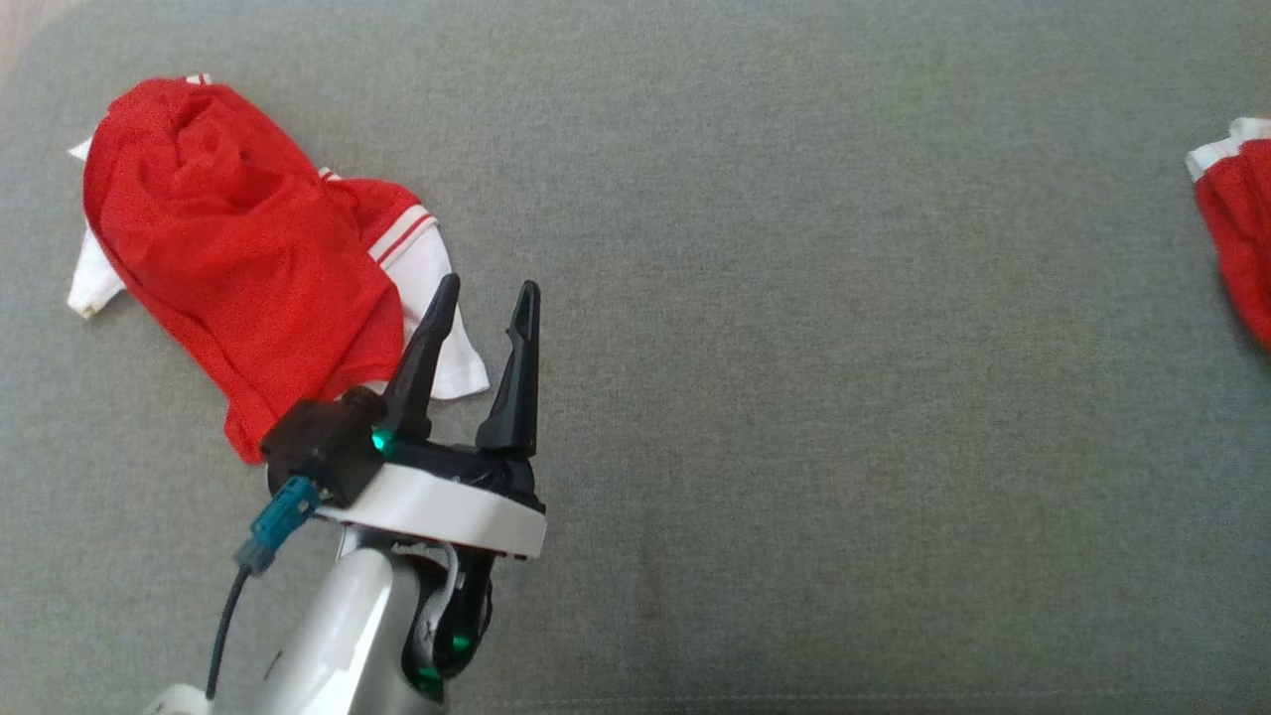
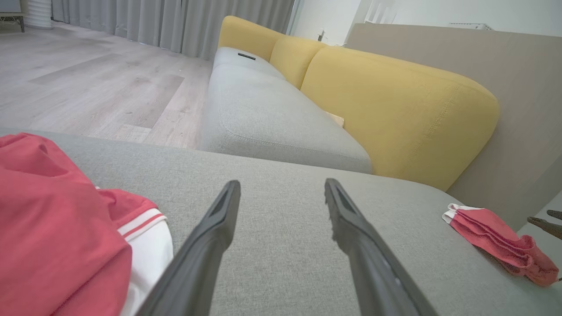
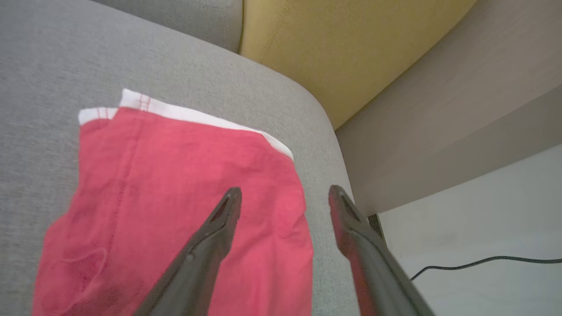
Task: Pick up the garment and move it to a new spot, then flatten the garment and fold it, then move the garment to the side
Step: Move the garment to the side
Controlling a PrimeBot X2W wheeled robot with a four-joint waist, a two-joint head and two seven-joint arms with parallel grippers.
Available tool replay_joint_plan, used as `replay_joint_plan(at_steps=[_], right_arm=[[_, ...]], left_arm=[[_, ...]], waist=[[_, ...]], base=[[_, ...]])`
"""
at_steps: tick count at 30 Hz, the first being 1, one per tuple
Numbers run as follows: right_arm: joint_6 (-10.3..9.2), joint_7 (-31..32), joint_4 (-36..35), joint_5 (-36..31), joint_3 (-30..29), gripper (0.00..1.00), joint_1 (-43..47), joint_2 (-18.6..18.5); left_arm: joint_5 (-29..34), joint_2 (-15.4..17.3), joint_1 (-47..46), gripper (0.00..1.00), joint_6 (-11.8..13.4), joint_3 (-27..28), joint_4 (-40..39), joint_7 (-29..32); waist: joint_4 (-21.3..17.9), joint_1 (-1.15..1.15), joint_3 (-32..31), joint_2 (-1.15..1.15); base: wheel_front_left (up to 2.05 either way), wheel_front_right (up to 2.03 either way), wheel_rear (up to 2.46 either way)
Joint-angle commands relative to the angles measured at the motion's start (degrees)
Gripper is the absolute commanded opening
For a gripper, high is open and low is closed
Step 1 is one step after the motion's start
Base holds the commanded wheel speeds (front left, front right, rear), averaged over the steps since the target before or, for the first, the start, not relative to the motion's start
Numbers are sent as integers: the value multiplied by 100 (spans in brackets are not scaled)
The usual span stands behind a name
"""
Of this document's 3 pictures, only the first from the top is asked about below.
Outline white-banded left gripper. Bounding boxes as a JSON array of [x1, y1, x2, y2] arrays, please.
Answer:
[[318, 273, 548, 559]]

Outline red white numbered jersey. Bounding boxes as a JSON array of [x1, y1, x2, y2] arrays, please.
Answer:
[[67, 74, 491, 466]]

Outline red white plain garment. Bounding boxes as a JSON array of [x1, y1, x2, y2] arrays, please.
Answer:
[[1185, 116, 1271, 354]]

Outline large grey sofa ottoman cushion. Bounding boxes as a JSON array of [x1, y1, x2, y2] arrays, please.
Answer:
[[0, 0, 1271, 715]]

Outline teal left cable connector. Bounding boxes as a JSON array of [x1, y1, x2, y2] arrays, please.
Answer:
[[235, 475, 324, 577]]

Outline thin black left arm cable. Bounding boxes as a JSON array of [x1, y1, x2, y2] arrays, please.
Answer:
[[204, 561, 254, 701]]

